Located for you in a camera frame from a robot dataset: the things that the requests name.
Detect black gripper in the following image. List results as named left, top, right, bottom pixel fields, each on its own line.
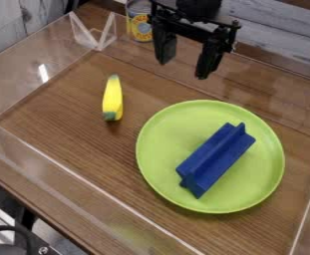
left=150, top=0, right=241, bottom=80

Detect yellow toy banana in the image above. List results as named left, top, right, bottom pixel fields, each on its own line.
left=103, top=74, right=124, bottom=122

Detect green round plate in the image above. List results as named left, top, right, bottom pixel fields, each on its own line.
left=136, top=100, right=285, bottom=213

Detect yellow labelled tin can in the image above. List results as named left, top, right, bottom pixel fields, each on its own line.
left=125, top=0, right=152, bottom=43

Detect blue plastic block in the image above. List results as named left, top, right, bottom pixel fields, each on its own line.
left=175, top=123, right=255, bottom=198

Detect clear acrylic tray enclosure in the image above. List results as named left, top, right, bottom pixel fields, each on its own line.
left=0, top=7, right=310, bottom=255

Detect black metal table bracket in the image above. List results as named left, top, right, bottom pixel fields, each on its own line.
left=14, top=208, right=61, bottom=255

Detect black cable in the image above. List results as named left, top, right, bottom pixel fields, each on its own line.
left=0, top=224, right=32, bottom=248

